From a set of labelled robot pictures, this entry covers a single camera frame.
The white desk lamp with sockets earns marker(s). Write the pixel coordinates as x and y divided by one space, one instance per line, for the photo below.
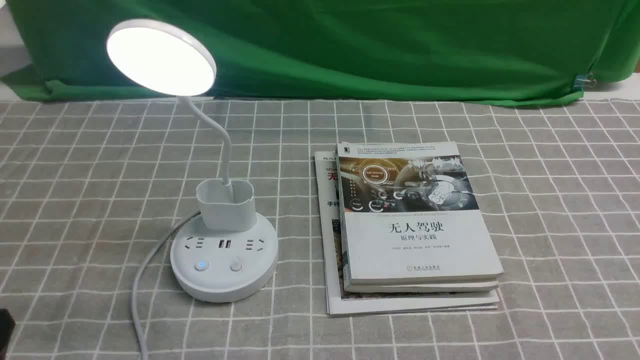
227 251

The grey self-driving textbook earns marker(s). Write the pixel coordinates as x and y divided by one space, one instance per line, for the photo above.
410 218

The magazine at stack bottom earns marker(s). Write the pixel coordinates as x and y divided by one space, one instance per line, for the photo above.
342 303

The white book under textbook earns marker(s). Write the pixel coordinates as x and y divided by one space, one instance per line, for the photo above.
427 288

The grey checked tablecloth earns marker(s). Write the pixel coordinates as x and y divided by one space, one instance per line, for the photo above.
89 188

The green backdrop cloth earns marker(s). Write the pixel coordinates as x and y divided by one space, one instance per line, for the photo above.
499 52

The blue binder clip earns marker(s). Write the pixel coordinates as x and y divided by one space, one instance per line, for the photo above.
584 81

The black object at left edge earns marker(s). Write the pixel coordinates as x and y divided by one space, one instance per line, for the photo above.
7 327

